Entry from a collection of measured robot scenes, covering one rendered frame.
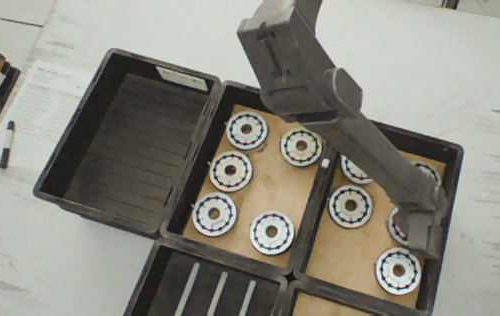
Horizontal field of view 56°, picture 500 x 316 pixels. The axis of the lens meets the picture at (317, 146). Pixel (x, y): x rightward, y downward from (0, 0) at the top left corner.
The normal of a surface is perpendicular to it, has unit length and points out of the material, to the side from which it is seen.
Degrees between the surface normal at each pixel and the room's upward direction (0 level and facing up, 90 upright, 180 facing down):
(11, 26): 0
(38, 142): 0
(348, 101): 57
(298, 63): 64
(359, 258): 0
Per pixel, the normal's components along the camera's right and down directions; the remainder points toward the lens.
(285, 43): -0.43, 0.58
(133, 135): 0.02, -0.35
